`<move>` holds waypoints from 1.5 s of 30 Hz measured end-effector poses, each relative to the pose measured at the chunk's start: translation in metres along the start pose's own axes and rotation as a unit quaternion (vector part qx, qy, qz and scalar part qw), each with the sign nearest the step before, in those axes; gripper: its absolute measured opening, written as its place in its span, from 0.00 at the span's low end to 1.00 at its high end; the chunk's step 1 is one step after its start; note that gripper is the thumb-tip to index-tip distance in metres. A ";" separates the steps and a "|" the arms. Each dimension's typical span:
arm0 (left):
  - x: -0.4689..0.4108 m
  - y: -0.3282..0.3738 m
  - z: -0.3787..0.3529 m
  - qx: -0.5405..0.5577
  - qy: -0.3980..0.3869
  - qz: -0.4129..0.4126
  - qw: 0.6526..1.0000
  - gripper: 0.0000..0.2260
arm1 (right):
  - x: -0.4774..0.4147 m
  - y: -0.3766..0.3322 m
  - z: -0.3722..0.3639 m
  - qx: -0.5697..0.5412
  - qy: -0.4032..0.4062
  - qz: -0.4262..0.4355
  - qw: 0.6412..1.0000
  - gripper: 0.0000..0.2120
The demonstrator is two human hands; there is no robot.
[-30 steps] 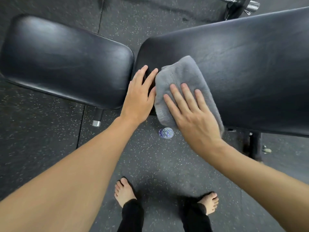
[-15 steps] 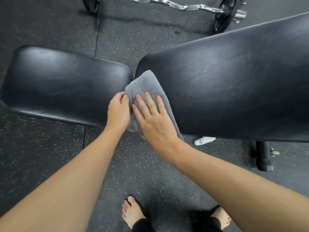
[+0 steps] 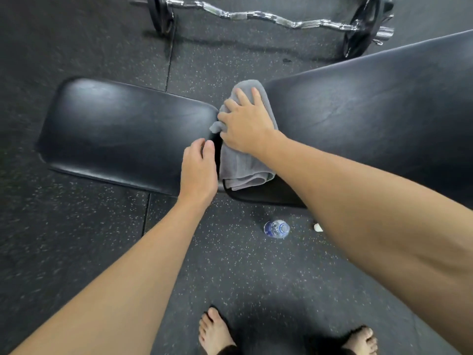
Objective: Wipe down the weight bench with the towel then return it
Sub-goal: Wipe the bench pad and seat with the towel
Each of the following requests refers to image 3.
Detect person's right hand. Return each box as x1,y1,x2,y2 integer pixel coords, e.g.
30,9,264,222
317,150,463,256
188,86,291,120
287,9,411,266
217,87,287,159

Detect person's left hand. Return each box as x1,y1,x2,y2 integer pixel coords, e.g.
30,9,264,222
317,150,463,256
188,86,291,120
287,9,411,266
177,138,219,210

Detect grey towel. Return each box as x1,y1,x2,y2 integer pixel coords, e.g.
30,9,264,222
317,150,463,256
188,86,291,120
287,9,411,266
209,79,279,192

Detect black adjustable workout bench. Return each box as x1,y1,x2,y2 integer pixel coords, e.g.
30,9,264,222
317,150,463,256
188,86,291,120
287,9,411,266
35,29,473,211

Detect person's left forearm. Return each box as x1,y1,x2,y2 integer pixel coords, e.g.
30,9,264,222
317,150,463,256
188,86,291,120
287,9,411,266
11,198,219,355

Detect person's right forearm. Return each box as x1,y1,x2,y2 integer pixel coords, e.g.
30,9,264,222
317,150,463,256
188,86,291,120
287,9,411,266
258,131,473,355

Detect person's left foot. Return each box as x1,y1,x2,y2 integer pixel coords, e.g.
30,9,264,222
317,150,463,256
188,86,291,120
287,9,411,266
199,306,236,355

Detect person's foot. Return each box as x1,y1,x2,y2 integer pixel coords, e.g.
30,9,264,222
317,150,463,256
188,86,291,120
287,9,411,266
199,306,236,355
341,325,379,355

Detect person's black trousers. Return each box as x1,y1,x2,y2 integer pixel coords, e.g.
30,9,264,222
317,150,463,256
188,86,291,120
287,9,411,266
216,343,357,355

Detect person's right foot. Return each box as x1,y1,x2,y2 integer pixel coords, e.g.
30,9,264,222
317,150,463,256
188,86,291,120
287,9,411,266
341,325,379,355

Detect clear water bottle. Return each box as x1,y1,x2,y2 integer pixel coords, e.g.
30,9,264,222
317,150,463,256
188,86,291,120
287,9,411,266
264,219,291,240

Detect chrome curl barbell black plates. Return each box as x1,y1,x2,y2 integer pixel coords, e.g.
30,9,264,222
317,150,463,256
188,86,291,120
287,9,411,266
127,0,400,60

